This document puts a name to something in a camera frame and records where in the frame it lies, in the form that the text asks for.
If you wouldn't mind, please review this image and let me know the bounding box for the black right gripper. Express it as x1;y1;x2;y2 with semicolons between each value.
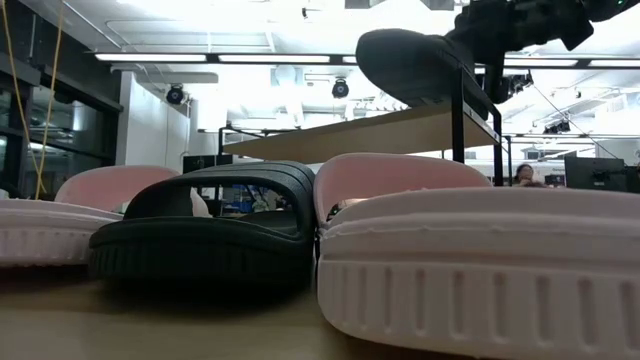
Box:
452;0;596;104

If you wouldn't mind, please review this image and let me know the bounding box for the black slide sandal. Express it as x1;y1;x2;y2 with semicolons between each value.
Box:
88;160;317;294
355;28;496;121

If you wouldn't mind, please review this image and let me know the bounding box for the pink slide sandal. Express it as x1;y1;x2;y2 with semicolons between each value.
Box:
0;164;181;269
313;152;640;360

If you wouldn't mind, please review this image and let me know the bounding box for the black ceiling spotlight cluster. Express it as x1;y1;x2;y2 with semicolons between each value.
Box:
502;69;535;101
542;118;572;136

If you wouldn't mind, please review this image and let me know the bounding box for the person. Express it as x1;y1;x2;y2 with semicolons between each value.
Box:
512;162;547;189

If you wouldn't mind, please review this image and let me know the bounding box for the black background monitor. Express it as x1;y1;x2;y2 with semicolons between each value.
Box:
564;155;640;194
182;153;234;174

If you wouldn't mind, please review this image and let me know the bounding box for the long linear ceiling light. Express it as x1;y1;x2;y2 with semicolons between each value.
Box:
93;51;640;70

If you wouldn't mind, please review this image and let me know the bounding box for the wooden shelf with black frame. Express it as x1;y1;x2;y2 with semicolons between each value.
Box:
218;64;512;187

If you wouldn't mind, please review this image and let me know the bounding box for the yellow cable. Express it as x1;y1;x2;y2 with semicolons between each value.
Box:
0;0;66;201

